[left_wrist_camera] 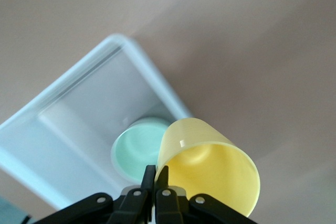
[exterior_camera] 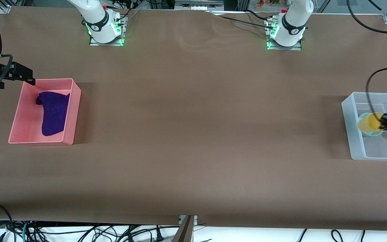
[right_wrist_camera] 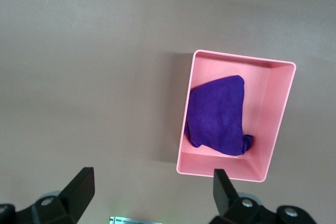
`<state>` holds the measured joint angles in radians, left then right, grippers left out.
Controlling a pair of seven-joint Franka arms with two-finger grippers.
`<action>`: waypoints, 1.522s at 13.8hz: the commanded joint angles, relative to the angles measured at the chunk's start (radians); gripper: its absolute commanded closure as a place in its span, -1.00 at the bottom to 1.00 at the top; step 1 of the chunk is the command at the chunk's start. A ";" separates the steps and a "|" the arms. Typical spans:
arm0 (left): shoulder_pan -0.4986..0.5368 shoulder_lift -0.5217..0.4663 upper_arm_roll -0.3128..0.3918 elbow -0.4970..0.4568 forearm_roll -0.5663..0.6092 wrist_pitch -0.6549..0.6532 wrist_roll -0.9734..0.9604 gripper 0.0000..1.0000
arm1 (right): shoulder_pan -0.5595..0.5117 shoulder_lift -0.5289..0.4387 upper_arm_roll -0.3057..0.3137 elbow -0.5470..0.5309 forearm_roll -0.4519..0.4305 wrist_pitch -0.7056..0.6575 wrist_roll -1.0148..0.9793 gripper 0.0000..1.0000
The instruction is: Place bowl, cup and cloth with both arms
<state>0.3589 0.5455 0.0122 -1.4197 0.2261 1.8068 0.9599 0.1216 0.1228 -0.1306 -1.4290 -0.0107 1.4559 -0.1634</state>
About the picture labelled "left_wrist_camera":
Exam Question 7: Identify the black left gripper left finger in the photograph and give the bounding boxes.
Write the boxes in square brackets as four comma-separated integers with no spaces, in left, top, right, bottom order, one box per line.
[31,165,156,224]

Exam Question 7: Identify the yellow plastic cup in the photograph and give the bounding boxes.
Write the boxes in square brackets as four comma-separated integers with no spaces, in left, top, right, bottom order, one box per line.
[156,116,261,218]

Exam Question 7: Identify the brown table cover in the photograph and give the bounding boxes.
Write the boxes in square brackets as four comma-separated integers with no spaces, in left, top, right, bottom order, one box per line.
[0,0,336,224]

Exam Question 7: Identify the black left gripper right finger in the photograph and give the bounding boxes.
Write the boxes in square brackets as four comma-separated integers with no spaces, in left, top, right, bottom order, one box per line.
[156,165,257,224]

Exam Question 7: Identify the translucent white plastic bin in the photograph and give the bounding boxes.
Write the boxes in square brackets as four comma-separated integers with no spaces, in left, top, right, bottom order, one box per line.
[0,33,194,212]

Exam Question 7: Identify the pale green bowl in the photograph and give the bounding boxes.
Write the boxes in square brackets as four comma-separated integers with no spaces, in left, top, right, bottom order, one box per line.
[110,116,173,184]

